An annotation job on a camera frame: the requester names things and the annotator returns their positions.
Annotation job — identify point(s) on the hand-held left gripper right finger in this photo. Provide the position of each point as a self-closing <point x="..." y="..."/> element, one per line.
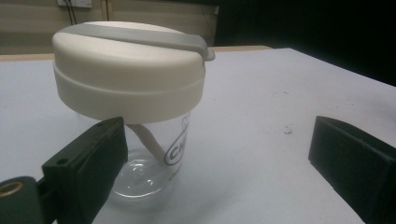
<point x="355" y="158"/>

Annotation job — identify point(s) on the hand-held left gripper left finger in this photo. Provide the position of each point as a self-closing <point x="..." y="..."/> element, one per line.
<point x="84" y="165"/>

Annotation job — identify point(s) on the clear cup with white lid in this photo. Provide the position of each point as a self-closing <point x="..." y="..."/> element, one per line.
<point x="127" y="77"/>

